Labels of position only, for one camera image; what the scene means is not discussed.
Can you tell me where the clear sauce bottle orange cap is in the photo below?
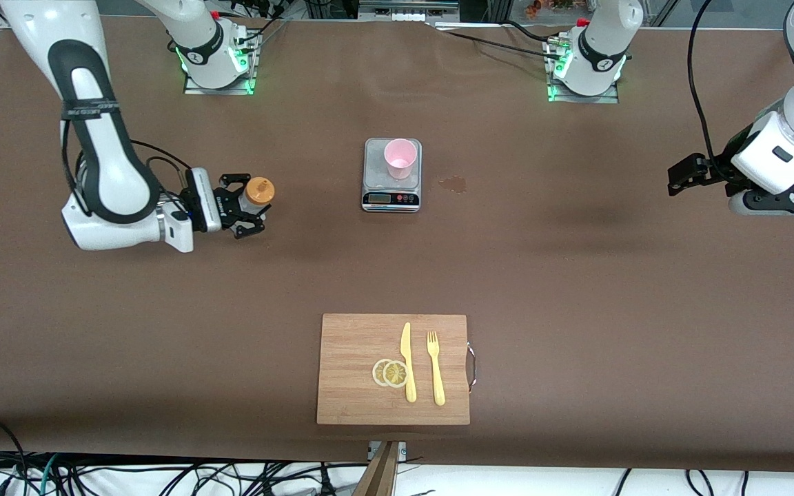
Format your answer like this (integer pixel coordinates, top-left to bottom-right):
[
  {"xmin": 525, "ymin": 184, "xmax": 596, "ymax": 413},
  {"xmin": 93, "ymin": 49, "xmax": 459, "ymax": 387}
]
[{"xmin": 238, "ymin": 177, "xmax": 275, "ymax": 223}]

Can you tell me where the pink plastic cup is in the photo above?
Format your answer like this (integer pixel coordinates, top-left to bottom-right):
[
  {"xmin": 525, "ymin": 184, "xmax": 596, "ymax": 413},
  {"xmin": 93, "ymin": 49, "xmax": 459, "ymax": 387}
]
[{"xmin": 384, "ymin": 138, "xmax": 418, "ymax": 180}]

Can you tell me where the brown table cover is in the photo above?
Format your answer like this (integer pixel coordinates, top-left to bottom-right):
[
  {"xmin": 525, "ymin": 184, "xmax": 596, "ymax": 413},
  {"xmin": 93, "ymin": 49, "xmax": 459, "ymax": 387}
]
[{"xmin": 0, "ymin": 12, "xmax": 794, "ymax": 473}]

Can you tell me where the silver digital kitchen scale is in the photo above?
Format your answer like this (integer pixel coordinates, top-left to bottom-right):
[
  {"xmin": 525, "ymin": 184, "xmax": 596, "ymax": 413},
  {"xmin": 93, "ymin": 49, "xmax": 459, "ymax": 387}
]
[{"xmin": 361, "ymin": 138, "xmax": 423, "ymax": 213}]

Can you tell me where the yellow plastic knife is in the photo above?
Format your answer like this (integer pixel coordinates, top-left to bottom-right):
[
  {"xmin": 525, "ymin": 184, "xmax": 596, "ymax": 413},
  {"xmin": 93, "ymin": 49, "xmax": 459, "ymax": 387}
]
[{"xmin": 400, "ymin": 322, "xmax": 418, "ymax": 404}]

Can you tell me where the white power strip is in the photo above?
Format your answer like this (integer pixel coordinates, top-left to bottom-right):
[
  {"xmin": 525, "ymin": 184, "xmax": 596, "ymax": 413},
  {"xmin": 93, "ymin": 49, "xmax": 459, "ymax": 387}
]
[{"xmin": 376, "ymin": 8, "xmax": 440, "ymax": 22}]

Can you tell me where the yellow plastic fork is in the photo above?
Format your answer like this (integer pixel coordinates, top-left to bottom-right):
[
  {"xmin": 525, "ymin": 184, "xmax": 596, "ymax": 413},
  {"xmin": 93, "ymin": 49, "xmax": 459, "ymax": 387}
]
[{"xmin": 427, "ymin": 331, "xmax": 447, "ymax": 406}]

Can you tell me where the wooden beam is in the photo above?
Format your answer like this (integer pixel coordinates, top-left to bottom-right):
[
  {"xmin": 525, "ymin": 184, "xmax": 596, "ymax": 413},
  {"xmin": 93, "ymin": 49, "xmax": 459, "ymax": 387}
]
[{"xmin": 354, "ymin": 441, "xmax": 401, "ymax": 496}]

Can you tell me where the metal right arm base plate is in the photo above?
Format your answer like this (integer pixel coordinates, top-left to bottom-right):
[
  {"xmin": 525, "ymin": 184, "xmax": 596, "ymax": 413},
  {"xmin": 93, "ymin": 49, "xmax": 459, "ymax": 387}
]
[{"xmin": 183, "ymin": 31, "xmax": 260, "ymax": 96}]

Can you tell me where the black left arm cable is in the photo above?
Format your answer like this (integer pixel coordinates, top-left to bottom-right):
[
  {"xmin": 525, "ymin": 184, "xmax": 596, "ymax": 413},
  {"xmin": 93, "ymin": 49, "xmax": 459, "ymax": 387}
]
[{"xmin": 688, "ymin": 0, "xmax": 723, "ymax": 174}]

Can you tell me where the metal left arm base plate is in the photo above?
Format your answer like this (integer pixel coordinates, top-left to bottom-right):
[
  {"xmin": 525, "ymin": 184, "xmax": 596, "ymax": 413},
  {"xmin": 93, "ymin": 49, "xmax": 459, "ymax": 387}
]
[{"xmin": 547, "ymin": 38, "xmax": 620, "ymax": 104}]

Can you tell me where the wooden cutting board metal handle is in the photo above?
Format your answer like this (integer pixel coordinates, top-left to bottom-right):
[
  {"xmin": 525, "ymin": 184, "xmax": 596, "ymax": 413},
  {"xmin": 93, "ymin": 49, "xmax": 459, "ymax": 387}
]
[{"xmin": 316, "ymin": 313, "xmax": 478, "ymax": 426}]

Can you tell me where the short black tabletop cable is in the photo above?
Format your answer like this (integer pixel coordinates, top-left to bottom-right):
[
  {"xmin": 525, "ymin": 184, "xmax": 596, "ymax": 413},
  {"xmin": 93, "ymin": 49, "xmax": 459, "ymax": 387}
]
[{"xmin": 504, "ymin": 19, "xmax": 560, "ymax": 43}]

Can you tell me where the long black tabletop cable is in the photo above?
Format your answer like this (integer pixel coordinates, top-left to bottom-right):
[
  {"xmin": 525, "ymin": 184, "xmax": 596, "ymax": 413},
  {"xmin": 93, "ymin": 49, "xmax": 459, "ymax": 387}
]
[{"xmin": 430, "ymin": 24, "xmax": 563, "ymax": 63}]

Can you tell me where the teal floor cable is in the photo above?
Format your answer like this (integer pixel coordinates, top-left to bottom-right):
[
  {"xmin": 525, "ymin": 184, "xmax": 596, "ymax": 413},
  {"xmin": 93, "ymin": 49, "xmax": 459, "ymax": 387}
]
[{"xmin": 35, "ymin": 453, "xmax": 60, "ymax": 496}]

